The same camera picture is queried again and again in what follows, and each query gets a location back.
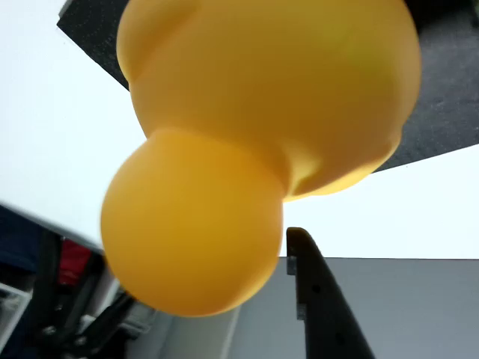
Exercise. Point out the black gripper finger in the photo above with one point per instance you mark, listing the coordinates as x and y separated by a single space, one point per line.
322 299

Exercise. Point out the yellow rubber duck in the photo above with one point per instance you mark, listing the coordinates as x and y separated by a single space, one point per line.
262 93

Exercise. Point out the black square mat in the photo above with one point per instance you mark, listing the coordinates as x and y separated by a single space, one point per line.
449 93

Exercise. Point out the red blurred object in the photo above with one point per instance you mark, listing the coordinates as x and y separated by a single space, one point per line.
75 261

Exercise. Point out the black metal stand frame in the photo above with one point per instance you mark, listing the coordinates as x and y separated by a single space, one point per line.
48 284

